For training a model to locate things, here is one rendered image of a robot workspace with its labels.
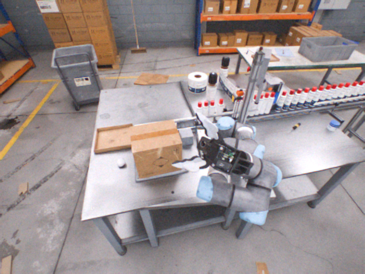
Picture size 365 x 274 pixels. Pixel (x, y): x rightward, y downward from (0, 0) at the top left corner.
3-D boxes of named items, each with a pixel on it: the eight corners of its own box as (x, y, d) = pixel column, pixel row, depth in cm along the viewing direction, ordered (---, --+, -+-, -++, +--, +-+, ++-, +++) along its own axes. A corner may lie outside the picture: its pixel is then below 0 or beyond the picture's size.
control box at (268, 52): (264, 75, 144) (272, 49, 131) (262, 85, 133) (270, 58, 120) (250, 73, 147) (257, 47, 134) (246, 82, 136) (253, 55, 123)
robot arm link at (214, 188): (215, 130, 102) (200, 176, 57) (236, 135, 100) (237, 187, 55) (209, 149, 106) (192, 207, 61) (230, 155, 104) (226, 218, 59)
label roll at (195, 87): (191, 94, 200) (192, 82, 190) (185, 86, 213) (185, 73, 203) (209, 92, 204) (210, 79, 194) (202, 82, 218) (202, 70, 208)
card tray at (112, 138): (132, 126, 171) (132, 123, 169) (134, 147, 153) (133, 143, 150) (98, 131, 167) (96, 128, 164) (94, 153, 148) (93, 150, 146)
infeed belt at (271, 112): (303, 107, 191) (304, 103, 188) (308, 112, 185) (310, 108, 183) (135, 131, 165) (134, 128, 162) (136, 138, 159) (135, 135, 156)
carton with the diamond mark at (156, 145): (174, 145, 152) (173, 119, 133) (182, 169, 135) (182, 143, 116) (136, 153, 146) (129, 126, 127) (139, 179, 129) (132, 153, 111)
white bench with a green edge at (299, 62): (320, 86, 387) (344, 44, 332) (346, 107, 333) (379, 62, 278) (228, 90, 376) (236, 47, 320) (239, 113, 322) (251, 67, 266)
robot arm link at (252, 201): (226, 212, 63) (233, 179, 65) (260, 223, 61) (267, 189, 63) (228, 216, 56) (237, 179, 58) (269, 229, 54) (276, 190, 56)
